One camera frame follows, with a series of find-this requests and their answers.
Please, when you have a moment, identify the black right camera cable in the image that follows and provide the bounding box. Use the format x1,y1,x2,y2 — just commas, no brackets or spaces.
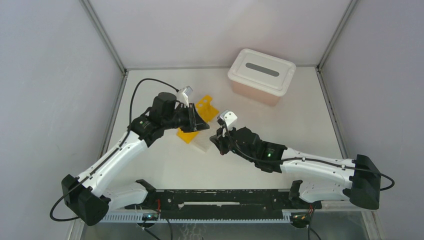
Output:
216,117,396,240

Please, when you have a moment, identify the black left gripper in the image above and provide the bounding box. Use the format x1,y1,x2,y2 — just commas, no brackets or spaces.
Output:
162,103,209,133

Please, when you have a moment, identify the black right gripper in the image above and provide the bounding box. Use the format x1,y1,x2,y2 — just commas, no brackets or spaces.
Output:
211,122,256,163

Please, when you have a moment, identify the white plastic bin lid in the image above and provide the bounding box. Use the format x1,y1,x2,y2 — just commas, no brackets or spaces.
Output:
227,48,297,97

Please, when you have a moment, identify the black left camera cable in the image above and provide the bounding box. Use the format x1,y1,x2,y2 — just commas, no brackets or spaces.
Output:
49,78,181,222

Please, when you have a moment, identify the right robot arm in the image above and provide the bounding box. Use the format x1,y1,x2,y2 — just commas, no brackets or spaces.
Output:
209,127,383,210

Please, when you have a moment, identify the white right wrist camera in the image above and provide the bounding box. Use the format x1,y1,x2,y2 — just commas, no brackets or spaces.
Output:
217,109,238,130

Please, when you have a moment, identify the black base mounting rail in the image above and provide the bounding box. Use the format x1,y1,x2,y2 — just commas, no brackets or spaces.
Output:
125,189,322,221

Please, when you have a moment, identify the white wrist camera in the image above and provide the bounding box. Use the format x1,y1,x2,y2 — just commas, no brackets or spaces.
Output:
176,86,193,107
217,109,238,130

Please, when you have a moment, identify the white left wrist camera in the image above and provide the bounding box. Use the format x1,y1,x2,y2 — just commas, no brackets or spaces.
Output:
176,86,193,107

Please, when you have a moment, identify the clear well plate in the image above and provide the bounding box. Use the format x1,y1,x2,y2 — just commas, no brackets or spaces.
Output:
191,130,213,153

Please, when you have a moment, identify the yellow test tube rack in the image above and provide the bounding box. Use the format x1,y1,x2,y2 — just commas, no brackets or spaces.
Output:
176,95,219,144

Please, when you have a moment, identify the pink plastic bin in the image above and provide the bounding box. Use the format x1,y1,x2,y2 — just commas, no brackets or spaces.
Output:
231,81,281,106

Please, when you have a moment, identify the black camera cable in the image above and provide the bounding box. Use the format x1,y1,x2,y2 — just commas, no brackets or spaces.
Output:
216,117,396,240
49,78,181,222

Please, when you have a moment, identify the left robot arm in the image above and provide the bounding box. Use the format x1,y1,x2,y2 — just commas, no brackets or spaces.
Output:
61,92,210,226

